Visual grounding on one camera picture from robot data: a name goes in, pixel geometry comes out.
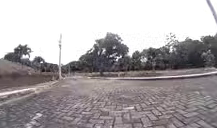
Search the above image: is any leaning grey pole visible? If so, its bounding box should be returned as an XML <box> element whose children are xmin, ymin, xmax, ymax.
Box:
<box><xmin>205</xmin><ymin>0</ymin><xmax>217</xmax><ymax>33</ymax></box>

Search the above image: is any pale straight concrete kerb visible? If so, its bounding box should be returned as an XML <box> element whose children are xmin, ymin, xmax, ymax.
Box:
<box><xmin>0</xmin><ymin>79</ymin><xmax>62</xmax><ymax>101</ymax></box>

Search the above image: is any pale curved concrete kerb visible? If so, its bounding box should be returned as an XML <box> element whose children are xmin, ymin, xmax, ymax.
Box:
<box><xmin>87</xmin><ymin>69</ymin><xmax>217</xmax><ymax>81</ymax></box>

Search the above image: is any row of trees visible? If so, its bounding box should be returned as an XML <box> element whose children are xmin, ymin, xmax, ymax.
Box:
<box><xmin>3</xmin><ymin>31</ymin><xmax>217</xmax><ymax>74</ymax></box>

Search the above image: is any straight grey utility pole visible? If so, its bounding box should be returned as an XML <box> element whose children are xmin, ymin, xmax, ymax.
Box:
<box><xmin>57</xmin><ymin>33</ymin><xmax>63</xmax><ymax>80</ymax></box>

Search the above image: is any grass verge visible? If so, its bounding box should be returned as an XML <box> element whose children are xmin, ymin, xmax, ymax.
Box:
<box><xmin>67</xmin><ymin>67</ymin><xmax>217</xmax><ymax>78</ymax></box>

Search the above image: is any grey brick paved road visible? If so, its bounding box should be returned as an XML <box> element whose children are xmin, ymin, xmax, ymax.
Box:
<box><xmin>0</xmin><ymin>74</ymin><xmax>217</xmax><ymax>128</ymax></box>

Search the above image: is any brown earth bank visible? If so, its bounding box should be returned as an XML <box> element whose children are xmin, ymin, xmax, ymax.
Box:
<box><xmin>0</xmin><ymin>58</ymin><xmax>60</xmax><ymax>91</ymax></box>

